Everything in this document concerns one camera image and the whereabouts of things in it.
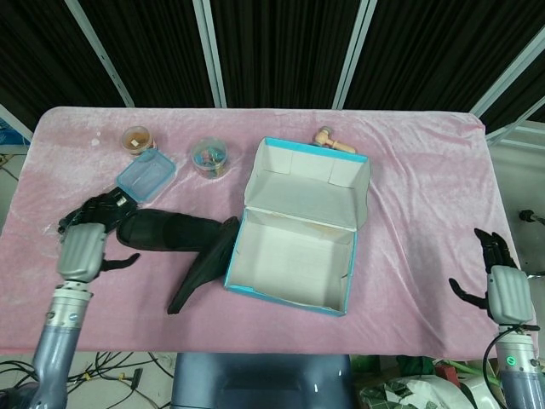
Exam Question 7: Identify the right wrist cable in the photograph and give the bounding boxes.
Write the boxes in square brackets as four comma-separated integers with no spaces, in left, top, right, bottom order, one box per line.
[483,324,541,409]

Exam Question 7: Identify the round jar orange contents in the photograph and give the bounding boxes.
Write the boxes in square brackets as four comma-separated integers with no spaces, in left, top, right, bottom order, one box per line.
[121,125,158,153]

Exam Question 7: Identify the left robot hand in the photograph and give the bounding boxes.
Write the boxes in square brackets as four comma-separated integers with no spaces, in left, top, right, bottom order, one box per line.
[56,203,141,284]

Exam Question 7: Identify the pink velvet tablecloth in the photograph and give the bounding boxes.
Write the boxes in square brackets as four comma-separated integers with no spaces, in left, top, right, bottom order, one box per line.
[0,106,538,359]

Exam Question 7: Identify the black pleated curtain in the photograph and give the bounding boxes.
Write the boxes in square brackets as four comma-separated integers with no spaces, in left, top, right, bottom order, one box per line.
[0,0,545,137]

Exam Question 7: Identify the black floor cable with plug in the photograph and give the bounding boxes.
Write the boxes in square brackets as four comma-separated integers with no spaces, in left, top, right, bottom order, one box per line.
[95,351,171,391]

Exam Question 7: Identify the blue lidded plastic container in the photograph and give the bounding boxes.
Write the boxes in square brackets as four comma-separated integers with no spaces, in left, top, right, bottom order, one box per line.
[115,147,177,203]

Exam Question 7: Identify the round jar colourful clips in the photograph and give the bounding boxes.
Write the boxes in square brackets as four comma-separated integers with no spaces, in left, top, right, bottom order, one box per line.
[190,135,230,180]

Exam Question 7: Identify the teal cardboard shoe box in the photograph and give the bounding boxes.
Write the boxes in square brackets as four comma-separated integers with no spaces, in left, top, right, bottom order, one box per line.
[224,135,370,319]

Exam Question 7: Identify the wooden toy hammer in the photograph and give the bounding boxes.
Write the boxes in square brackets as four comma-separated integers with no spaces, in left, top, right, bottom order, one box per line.
[313,125,357,155]

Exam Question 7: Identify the green patterned bag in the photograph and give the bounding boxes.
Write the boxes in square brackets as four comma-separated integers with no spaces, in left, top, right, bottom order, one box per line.
[357,355,473,409]

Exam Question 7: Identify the black shoe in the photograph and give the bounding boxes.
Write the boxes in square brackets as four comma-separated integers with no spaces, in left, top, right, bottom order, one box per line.
[115,208,227,252]
[166,216,240,315]

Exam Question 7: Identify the white aluminium frame post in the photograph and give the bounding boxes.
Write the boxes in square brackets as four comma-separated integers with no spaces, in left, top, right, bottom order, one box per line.
[63,0,136,107]
[330,0,380,110]
[468,29,545,123]
[191,0,227,107]

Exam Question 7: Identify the packaged black gloves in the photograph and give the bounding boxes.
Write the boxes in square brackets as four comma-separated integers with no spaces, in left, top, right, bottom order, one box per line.
[57,191,141,234]

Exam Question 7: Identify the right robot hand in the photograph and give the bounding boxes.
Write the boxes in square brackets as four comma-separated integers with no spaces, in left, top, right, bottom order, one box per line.
[449,228,536,325]

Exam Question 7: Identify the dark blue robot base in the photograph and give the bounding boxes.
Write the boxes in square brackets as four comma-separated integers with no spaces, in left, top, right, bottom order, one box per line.
[171,352,355,409]

